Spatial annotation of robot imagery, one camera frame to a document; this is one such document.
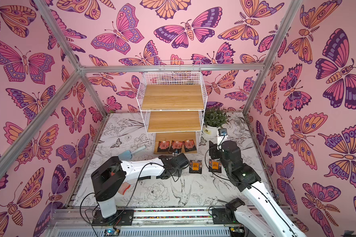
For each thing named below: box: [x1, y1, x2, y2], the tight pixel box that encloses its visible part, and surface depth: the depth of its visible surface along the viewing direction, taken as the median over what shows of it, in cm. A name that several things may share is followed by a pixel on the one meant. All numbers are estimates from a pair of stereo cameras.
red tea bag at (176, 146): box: [169, 140, 183, 154], surface depth 102 cm
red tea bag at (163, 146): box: [157, 140, 171, 153], surface depth 101 cm
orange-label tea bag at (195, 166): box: [188, 159, 203, 174], surface depth 92 cm
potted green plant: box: [202, 106, 233, 138], surface depth 94 cm
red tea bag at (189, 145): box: [182, 139, 197, 153], surface depth 102 cm
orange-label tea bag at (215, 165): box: [208, 158, 223, 174], surface depth 93 cm
